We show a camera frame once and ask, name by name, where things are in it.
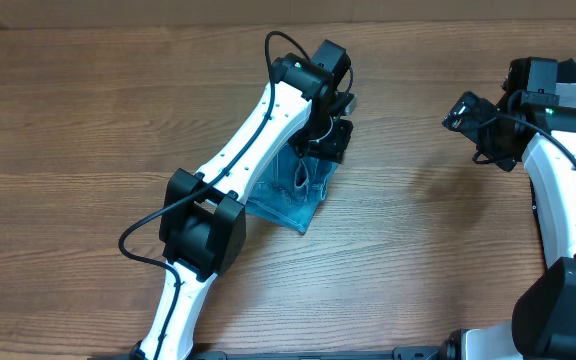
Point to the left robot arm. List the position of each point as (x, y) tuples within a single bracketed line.
[(203, 219)]

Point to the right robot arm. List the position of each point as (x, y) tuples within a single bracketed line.
[(533, 124)]

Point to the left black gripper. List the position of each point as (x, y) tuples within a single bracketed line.
[(332, 147)]

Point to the blue denim jeans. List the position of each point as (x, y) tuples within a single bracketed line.
[(290, 189)]

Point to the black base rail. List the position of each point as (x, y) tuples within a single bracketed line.
[(308, 355)]

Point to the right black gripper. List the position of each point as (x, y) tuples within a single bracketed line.
[(507, 158)]

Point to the black garment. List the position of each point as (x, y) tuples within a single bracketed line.
[(566, 72)]

